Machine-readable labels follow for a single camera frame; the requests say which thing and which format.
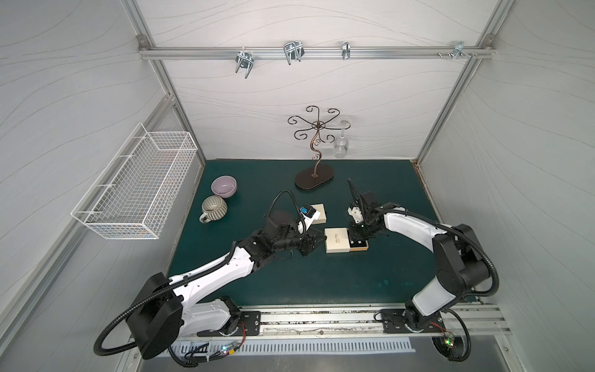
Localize green ribbed ceramic mug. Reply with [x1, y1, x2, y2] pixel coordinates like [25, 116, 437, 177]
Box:
[199, 195, 228, 224]

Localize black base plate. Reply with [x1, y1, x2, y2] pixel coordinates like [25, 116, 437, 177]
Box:
[374, 308, 445, 334]
[196, 311, 262, 337]

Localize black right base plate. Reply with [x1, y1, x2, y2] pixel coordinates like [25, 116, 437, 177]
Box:
[374, 308, 445, 334]

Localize metal rail bracket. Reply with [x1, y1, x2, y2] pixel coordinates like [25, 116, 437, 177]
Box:
[436, 41, 478, 61]

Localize cream drawer jewelry box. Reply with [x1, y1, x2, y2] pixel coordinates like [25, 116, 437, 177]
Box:
[312, 204, 327, 225]

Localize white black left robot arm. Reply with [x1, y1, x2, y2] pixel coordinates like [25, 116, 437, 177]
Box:
[126, 206, 325, 360]

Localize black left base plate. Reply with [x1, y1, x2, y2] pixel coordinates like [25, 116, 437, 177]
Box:
[196, 311, 262, 337]

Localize bronze scroll stand rod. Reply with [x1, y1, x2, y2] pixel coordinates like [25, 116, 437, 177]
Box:
[287, 105, 340, 165]

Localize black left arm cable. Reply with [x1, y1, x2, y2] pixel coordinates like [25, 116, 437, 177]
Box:
[92, 188, 305, 368]

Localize dark oval stand base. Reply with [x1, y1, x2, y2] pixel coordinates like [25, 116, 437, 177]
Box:
[294, 163, 335, 191]

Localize white wire basket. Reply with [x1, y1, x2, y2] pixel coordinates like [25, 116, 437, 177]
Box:
[71, 123, 198, 240]

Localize aluminium cross rail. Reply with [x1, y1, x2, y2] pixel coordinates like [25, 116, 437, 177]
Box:
[139, 44, 497, 60]

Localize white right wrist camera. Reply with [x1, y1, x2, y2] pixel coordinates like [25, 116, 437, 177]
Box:
[347, 178, 380, 224]

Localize metal rail clamp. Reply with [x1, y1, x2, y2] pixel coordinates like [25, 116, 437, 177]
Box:
[283, 41, 305, 65]
[235, 48, 254, 79]

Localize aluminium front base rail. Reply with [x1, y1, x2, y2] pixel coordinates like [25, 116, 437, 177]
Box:
[169, 302, 511, 340]

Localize lilac ceramic bowl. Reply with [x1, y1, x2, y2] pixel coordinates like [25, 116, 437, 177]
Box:
[211, 175, 238, 199]

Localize clear wine glass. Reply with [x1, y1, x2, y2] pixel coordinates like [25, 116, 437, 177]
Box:
[333, 120, 351, 159]

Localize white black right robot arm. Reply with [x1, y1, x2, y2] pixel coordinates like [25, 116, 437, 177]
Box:
[348, 201, 500, 333]

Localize metal rail hook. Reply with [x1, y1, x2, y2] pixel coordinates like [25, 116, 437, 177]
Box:
[342, 41, 351, 60]

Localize white slotted cable duct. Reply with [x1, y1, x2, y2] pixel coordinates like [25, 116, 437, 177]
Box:
[172, 336, 415, 357]

